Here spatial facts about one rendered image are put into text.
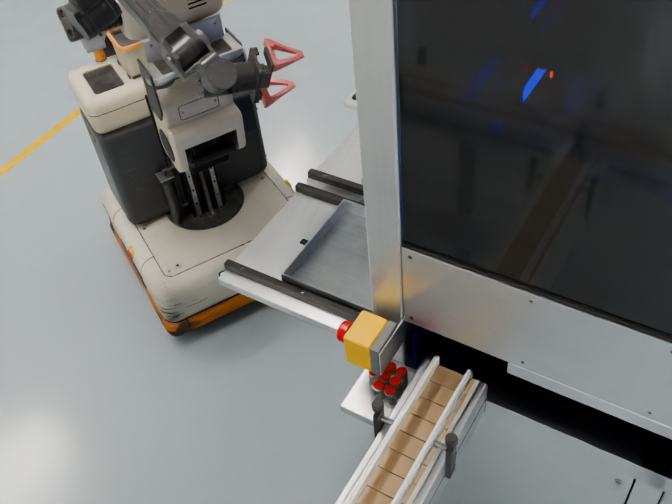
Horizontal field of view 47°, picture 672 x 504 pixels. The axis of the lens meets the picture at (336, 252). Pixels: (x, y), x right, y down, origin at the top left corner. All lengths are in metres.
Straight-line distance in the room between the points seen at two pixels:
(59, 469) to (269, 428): 0.66
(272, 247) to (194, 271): 0.87
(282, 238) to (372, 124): 0.69
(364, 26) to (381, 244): 0.39
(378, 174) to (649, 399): 0.53
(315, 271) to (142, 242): 1.17
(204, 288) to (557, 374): 1.53
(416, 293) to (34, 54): 3.53
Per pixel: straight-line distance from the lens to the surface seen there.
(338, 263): 1.67
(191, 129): 2.26
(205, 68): 1.44
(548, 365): 1.30
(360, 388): 1.47
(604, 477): 1.51
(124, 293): 2.98
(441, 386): 1.40
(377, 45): 1.03
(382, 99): 1.07
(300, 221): 1.78
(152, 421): 2.59
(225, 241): 2.64
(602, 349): 1.22
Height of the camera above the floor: 2.09
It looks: 46 degrees down
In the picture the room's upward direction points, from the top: 7 degrees counter-clockwise
